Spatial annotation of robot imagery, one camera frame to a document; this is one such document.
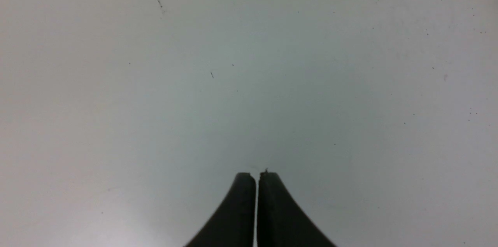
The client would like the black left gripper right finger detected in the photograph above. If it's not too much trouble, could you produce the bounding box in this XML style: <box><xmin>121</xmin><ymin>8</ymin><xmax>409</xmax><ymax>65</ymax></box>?
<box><xmin>257</xmin><ymin>172</ymin><xmax>335</xmax><ymax>247</ymax></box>

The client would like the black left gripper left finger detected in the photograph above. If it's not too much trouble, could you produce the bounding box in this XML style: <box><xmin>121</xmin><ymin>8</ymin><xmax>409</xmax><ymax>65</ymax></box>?
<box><xmin>186</xmin><ymin>172</ymin><xmax>256</xmax><ymax>247</ymax></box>

